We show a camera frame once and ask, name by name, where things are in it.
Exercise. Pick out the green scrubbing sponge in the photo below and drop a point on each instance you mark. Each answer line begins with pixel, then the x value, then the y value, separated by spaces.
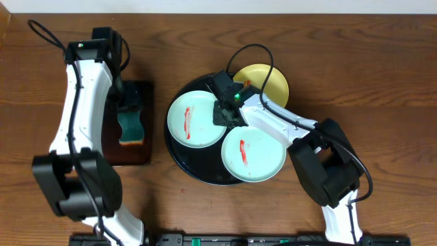
pixel 132 128

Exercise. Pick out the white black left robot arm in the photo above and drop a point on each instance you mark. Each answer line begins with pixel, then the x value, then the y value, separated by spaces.
pixel 75 178

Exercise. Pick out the black rectangular water tray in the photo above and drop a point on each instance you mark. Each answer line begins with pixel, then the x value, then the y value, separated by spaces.
pixel 117 154

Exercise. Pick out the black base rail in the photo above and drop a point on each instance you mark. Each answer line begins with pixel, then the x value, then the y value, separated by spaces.
pixel 302 240

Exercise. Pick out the yellow plate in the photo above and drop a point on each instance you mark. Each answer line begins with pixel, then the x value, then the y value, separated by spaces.
pixel 276 89

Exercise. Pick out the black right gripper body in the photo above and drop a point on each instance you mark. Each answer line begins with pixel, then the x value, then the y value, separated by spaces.
pixel 220 119

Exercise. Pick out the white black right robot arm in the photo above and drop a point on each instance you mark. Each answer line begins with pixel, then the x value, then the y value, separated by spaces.
pixel 326 164

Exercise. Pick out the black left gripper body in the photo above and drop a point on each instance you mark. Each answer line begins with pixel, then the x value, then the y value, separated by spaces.
pixel 125 96

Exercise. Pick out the round black serving tray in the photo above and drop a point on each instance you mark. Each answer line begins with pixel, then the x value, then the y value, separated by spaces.
pixel 203 164

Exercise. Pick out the light green plate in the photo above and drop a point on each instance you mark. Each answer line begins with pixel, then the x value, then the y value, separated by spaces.
pixel 251 155
pixel 190 120

